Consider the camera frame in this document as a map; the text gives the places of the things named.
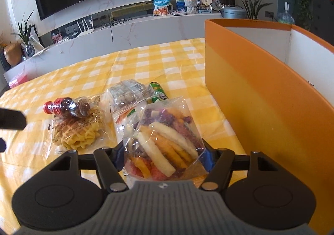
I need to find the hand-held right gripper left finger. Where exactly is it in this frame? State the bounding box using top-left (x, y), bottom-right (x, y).
top-left (48, 144), bottom-right (129, 193)

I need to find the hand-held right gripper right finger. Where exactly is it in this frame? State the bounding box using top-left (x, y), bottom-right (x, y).
top-left (198, 141), bottom-right (281, 192)

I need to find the dried fruit chips bag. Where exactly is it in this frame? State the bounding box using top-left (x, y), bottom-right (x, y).
top-left (123, 96), bottom-right (209, 181)

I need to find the clear waffle packet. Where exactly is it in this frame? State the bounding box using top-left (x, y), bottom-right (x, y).
top-left (47, 94), bottom-right (116, 160)

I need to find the small cola bottle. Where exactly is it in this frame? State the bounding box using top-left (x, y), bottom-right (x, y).
top-left (43, 97), bottom-right (91, 118)

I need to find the clear yoghurt ball packet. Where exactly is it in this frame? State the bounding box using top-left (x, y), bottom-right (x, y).
top-left (108, 81), bottom-right (149, 113)

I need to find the orange cardboard box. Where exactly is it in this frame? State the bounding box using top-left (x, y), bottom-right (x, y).
top-left (205, 19), bottom-right (334, 234)

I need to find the pink storage box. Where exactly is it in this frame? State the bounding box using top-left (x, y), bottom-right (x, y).
top-left (9, 73), bottom-right (28, 89)

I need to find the bronze vase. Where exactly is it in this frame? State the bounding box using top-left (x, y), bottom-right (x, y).
top-left (3, 43), bottom-right (23, 67)

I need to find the plant in blue vase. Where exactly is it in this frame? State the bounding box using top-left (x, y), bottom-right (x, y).
top-left (12, 11), bottom-right (35, 58)

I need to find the yellow checked tablecloth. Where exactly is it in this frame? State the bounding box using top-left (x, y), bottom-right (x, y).
top-left (0, 38), bottom-right (247, 235)

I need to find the white standing card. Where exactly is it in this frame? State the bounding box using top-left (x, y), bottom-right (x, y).
top-left (30, 35), bottom-right (44, 52)

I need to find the white router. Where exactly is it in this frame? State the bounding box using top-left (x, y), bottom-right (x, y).
top-left (77, 17), bottom-right (95, 37)

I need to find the white marble television console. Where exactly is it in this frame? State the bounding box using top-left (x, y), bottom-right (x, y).
top-left (4, 11), bottom-right (225, 82)

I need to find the grey trash can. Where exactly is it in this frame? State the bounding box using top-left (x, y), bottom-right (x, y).
top-left (221, 7), bottom-right (247, 19)

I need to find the white bear stand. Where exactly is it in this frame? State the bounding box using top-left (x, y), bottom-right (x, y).
top-left (184, 0), bottom-right (197, 14)

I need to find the blue snack bag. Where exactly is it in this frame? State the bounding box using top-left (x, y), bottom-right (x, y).
top-left (152, 0), bottom-right (171, 16)

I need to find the long leaf potted plant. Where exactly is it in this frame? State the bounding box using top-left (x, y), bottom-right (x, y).
top-left (228, 0), bottom-right (277, 20)

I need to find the blue water jug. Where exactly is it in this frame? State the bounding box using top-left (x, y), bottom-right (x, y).
top-left (277, 2), bottom-right (295, 24)

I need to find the dark grey cabinet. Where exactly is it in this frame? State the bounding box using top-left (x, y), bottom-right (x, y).
top-left (310, 0), bottom-right (334, 48)

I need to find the black hanging cable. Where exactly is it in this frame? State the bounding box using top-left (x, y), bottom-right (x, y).
top-left (100, 17), bottom-right (133, 43)

